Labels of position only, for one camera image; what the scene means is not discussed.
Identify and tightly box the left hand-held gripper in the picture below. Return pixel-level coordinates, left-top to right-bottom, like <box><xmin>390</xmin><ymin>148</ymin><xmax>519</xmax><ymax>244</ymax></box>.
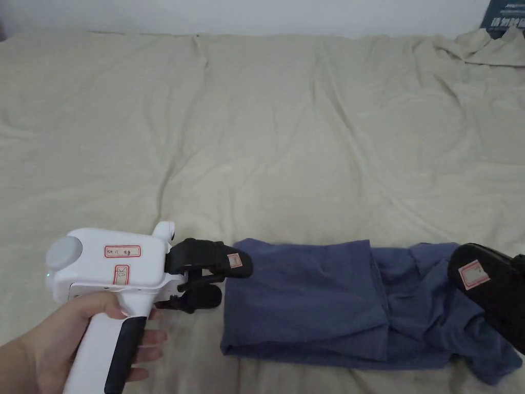
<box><xmin>45</xmin><ymin>221</ymin><xmax>253</xmax><ymax>394</ymax></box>

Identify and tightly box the dark blue shirt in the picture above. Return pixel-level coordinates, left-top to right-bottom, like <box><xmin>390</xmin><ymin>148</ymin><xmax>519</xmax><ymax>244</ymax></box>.
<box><xmin>219</xmin><ymin>238</ymin><xmax>523</xmax><ymax>387</ymax></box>

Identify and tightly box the person's left hand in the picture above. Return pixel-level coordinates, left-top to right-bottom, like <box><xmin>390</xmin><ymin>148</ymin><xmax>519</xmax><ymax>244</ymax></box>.
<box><xmin>0</xmin><ymin>293</ymin><xmax>169</xmax><ymax>394</ymax></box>

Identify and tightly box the dark blue carton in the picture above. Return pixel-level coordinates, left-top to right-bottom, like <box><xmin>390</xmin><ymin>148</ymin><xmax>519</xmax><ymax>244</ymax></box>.
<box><xmin>478</xmin><ymin>0</ymin><xmax>525</xmax><ymax>42</ymax></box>

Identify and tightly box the bed with beige sheet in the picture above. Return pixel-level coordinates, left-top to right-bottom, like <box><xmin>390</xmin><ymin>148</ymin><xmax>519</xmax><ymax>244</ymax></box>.
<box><xmin>0</xmin><ymin>28</ymin><xmax>525</xmax><ymax>394</ymax></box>

